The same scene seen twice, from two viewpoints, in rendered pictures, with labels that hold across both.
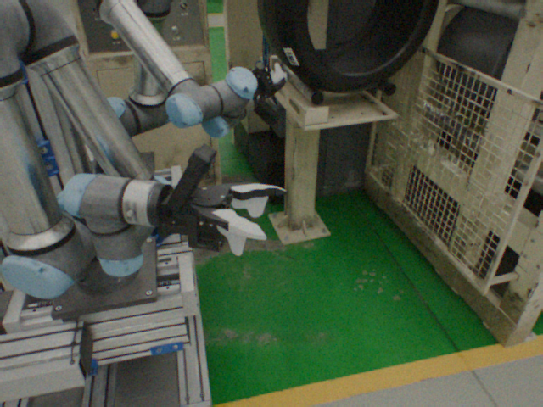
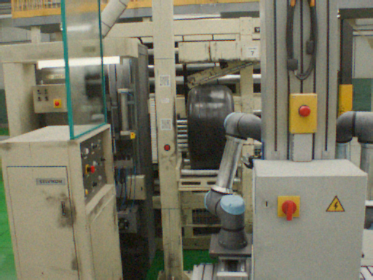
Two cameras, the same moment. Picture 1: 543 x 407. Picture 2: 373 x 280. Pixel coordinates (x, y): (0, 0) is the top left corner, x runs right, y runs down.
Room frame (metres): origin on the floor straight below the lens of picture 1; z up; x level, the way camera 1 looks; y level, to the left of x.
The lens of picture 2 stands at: (0.84, 2.11, 1.53)
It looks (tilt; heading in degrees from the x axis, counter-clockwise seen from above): 10 degrees down; 290
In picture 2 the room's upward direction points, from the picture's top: 2 degrees counter-clockwise
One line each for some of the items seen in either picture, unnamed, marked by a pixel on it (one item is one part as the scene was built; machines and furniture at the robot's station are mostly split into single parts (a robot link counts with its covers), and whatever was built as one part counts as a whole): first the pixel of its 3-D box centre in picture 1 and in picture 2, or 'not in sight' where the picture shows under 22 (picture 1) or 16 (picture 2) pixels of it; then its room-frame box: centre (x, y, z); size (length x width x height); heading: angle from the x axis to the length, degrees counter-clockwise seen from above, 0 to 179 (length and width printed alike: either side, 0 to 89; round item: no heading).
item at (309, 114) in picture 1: (299, 98); (205, 181); (1.57, -0.10, 0.83); 0.36 x 0.09 x 0.06; 17
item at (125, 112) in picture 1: (110, 122); (232, 211); (1.24, 0.51, 0.88); 0.13 x 0.12 x 0.14; 136
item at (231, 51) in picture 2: not in sight; (219, 52); (1.58, -0.55, 1.71); 0.61 x 0.25 x 0.15; 17
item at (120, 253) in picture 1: (122, 237); not in sight; (0.61, 0.28, 0.94); 0.11 x 0.08 x 0.11; 168
